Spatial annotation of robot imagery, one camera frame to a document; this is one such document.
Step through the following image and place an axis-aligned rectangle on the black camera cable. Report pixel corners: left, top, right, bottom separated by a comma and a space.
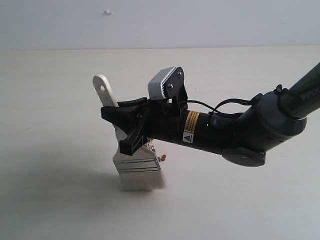
162, 98, 253, 118

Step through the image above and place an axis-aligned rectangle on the wooden paint brush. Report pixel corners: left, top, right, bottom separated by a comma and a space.
92, 74, 166, 192

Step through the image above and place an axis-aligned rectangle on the pile of brown pellets and grains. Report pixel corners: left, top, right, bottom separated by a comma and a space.
144, 138, 167, 162

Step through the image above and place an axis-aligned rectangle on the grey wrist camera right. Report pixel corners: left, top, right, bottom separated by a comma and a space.
147, 66, 187, 101

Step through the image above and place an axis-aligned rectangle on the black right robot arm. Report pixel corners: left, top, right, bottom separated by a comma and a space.
100, 65, 320, 167

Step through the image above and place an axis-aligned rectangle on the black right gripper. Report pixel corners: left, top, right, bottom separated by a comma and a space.
100, 97, 238, 155

